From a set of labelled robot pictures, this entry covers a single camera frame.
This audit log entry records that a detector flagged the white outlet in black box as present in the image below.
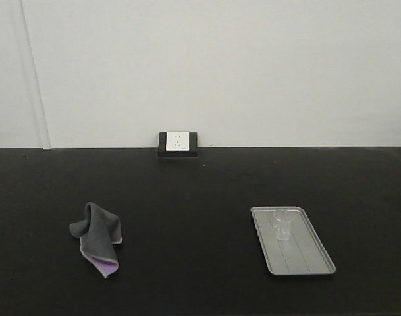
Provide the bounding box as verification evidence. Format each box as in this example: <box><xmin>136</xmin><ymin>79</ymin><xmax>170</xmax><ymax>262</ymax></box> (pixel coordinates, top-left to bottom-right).
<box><xmin>157</xmin><ymin>131</ymin><xmax>198</xmax><ymax>158</ymax></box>

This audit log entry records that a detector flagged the metal tray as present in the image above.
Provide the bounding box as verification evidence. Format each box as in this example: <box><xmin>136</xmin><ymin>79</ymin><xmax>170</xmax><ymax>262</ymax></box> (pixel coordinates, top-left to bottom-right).
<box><xmin>251</xmin><ymin>206</ymin><xmax>336</xmax><ymax>276</ymax></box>

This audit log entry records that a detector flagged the gray cloth with purple side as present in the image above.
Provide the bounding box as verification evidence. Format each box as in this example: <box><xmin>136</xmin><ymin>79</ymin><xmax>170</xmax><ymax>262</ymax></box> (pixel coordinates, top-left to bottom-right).
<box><xmin>69</xmin><ymin>202</ymin><xmax>122</xmax><ymax>279</ymax></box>

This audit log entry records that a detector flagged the clear glass beaker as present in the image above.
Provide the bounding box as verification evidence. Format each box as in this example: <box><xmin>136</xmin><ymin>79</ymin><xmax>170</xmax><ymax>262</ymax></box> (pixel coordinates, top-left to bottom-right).
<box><xmin>273</xmin><ymin>208</ymin><xmax>295</xmax><ymax>241</ymax></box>

